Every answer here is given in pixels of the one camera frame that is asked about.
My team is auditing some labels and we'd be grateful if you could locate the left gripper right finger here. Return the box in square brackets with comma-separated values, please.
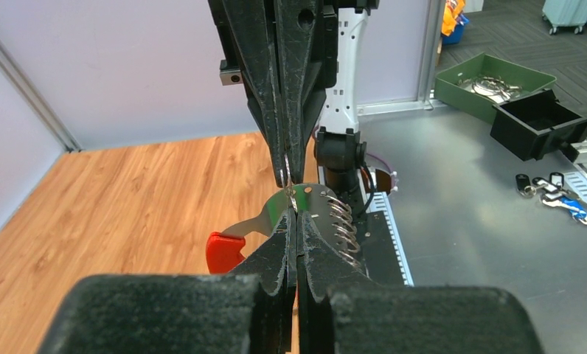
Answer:
[297, 212, 543, 353]

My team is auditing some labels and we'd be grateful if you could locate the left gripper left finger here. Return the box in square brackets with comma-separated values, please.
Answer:
[38, 235, 296, 353]

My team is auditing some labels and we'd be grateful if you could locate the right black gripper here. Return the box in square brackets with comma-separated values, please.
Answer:
[209, 1, 378, 187]

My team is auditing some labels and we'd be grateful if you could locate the metal key holder red handle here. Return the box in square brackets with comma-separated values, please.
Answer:
[206, 183, 363, 274]

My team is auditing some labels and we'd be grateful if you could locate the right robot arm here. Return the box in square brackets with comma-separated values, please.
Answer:
[209, 1, 379, 188]

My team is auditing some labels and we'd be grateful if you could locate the bunch of tagged keys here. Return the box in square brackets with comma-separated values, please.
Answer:
[515, 172, 587, 226]

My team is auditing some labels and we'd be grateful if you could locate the green tray with rings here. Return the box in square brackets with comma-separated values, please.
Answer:
[434, 53, 557, 125]

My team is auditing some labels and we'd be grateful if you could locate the black plastic box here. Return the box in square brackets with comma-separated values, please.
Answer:
[490, 89, 587, 161]

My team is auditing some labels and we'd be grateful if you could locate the light blue suitcase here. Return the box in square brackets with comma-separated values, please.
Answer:
[541, 0, 587, 35]

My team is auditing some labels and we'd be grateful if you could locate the left frame post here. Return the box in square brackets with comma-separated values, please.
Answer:
[0, 41, 83, 153]

